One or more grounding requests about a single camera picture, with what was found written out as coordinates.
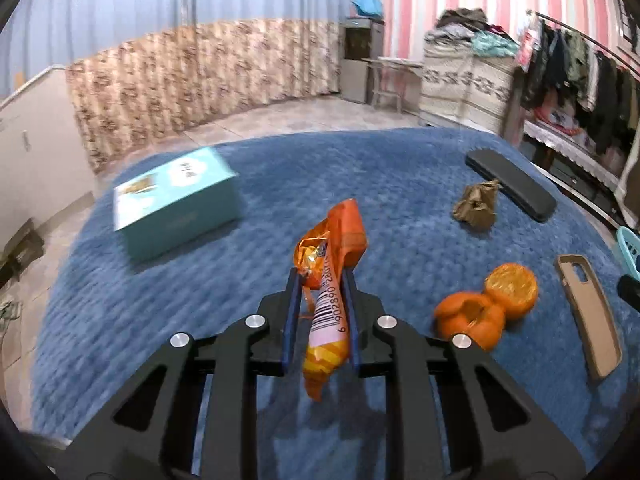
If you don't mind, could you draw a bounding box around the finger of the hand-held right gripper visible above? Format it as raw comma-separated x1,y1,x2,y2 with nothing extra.
617,274,640,302

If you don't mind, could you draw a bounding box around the black flat case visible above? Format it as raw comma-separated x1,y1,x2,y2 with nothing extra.
464,148,558,224

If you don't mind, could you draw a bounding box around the patterned cloth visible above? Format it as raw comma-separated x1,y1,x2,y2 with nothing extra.
0,299,24,332

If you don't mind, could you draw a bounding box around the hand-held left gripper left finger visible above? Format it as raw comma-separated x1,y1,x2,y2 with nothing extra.
65,267,304,480

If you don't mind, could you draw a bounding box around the orange tangerine left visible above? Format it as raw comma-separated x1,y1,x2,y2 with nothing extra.
433,291,507,352

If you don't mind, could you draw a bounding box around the dark low stool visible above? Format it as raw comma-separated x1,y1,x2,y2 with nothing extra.
0,219,47,287

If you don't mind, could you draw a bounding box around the grey water dispenser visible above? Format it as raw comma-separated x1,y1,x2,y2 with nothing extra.
339,16,386,105

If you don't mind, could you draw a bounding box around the orange tangerine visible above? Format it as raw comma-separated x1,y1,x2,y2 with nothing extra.
433,291,507,352
483,263,540,322

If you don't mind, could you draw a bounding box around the teal cardboard box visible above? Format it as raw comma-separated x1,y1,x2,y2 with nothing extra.
112,147,246,264

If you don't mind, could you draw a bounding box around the white framed panel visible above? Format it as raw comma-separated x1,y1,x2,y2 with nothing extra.
616,130,640,227

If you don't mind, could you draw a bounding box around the orange tangerine right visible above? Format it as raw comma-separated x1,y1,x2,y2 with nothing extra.
483,263,540,322

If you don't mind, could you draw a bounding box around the orange snack wrapper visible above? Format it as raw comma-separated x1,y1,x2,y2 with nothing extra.
292,198,370,402

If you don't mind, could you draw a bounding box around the blue textured blanket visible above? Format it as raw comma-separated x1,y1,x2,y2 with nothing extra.
30,127,640,480

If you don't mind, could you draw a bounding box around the lace covered low shelf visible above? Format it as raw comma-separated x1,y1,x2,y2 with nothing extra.
521,119,622,192

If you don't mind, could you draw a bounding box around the light blue plastic basket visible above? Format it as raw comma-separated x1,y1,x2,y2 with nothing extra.
615,226,640,282

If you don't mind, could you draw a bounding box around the white cabinet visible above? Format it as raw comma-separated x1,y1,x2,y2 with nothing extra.
0,65,97,252

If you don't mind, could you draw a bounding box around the crumpled brown paper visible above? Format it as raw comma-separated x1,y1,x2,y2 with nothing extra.
452,179,501,232

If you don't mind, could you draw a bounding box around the brown phone case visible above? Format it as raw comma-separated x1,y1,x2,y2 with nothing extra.
555,253,624,382

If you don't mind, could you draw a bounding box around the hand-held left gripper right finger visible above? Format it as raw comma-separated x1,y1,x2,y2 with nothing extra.
342,267,587,480

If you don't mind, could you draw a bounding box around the row of hanging clothes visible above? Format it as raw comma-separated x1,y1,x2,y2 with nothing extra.
515,10,640,157

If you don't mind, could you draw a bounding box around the cloth covered drawer cabinet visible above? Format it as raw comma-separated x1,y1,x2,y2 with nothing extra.
417,42,522,134

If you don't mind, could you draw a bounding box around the grey stool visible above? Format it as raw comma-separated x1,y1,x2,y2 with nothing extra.
362,57,424,114

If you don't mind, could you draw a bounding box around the metal clothes rack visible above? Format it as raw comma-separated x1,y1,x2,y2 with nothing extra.
500,9,640,221

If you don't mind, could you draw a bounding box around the pile of folded clothes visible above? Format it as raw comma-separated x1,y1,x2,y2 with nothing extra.
424,8,521,59

